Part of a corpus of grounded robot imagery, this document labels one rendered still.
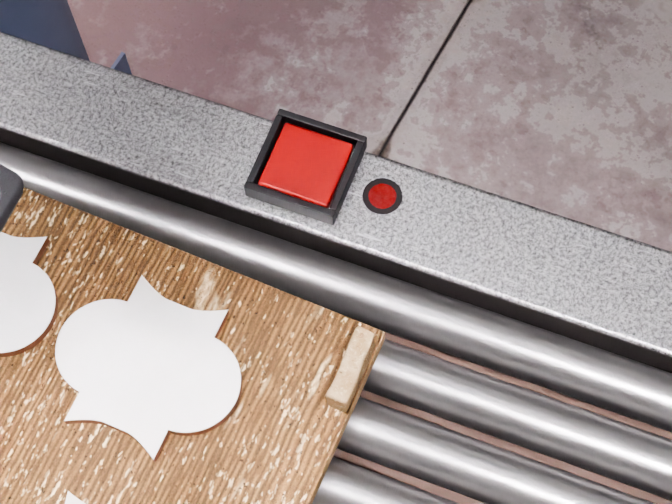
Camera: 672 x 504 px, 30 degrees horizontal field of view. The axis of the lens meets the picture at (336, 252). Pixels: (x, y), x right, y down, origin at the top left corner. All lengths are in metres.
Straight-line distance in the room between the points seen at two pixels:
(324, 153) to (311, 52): 1.16
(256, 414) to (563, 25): 1.40
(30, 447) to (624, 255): 0.47
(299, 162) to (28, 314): 0.24
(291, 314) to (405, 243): 0.11
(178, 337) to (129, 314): 0.04
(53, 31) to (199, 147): 0.61
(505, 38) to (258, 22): 0.42
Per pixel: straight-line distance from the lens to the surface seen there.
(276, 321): 0.94
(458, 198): 1.00
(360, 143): 1.00
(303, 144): 1.01
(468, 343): 0.96
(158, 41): 2.19
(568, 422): 0.94
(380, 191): 1.00
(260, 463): 0.91
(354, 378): 0.89
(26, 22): 1.56
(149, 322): 0.94
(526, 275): 0.98
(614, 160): 2.09
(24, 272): 0.98
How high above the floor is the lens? 1.81
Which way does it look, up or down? 66 degrees down
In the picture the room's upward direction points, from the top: 3 degrees counter-clockwise
